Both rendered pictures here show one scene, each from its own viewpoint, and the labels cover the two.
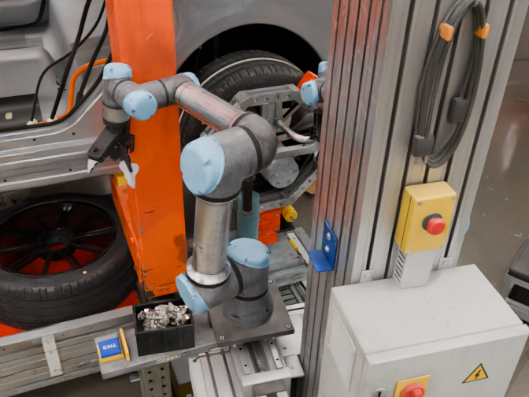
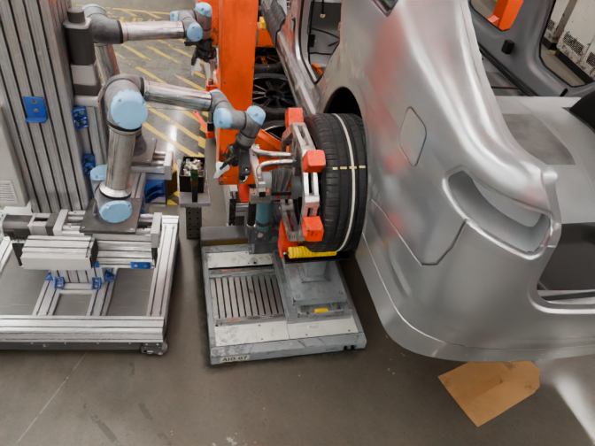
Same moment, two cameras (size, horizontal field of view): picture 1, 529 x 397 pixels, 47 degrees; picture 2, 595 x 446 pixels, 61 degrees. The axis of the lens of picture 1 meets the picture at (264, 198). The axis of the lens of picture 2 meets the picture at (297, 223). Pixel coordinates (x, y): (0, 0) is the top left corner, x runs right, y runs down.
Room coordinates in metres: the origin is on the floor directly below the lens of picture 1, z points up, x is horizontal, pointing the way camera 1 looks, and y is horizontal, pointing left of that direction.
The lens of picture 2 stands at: (2.33, -1.92, 2.29)
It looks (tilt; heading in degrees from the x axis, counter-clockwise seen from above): 41 degrees down; 95
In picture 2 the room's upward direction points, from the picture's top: 9 degrees clockwise
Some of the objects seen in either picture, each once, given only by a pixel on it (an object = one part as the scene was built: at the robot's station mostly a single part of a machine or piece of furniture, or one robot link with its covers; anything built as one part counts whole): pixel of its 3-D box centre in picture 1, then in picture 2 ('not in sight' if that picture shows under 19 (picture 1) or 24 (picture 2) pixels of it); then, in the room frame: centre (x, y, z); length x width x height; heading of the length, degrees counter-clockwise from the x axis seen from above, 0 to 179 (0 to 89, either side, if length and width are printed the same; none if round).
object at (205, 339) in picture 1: (159, 342); (193, 181); (1.47, 0.35, 0.44); 0.43 x 0.17 x 0.03; 113
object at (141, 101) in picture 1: (141, 98); (184, 20); (1.45, 0.33, 1.39); 0.11 x 0.11 x 0.08; 39
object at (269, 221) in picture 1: (260, 219); (295, 239); (2.15, 0.01, 0.48); 0.16 x 0.12 x 0.17; 23
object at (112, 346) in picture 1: (109, 348); not in sight; (1.40, 0.51, 0.47); 0.07 x 0.07 x 0.02; 23
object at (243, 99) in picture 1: (267, 152); (296, 184); (2.12, 0.00, 0.85); 0.54 x 0.07 x 0.54; 113
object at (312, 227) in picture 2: not in sight; (312, 228); (2.25, -0.29, 0.85); 0.09 x 0.08 x 0.07; 113
